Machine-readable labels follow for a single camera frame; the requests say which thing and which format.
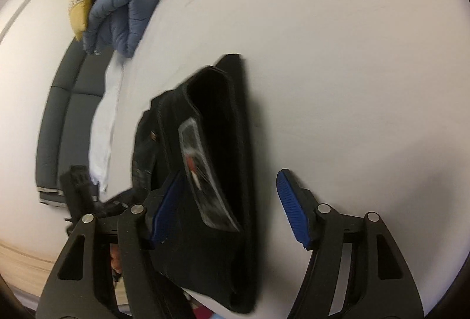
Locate yellow cushion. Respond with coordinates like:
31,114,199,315
68,0,92,41

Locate grey padded headboard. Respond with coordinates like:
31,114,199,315
36,41,111,207

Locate white towel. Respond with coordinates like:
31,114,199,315
90,58,125,193

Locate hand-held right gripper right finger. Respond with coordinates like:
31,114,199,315
276,168,424,319

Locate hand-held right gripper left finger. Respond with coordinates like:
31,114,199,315
37,170,195,319

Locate black pants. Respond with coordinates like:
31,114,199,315
132,54,259,314

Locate rolled blue duvet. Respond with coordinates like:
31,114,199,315
83,0,171,59

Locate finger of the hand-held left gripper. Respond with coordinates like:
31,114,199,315
61,165,98,218

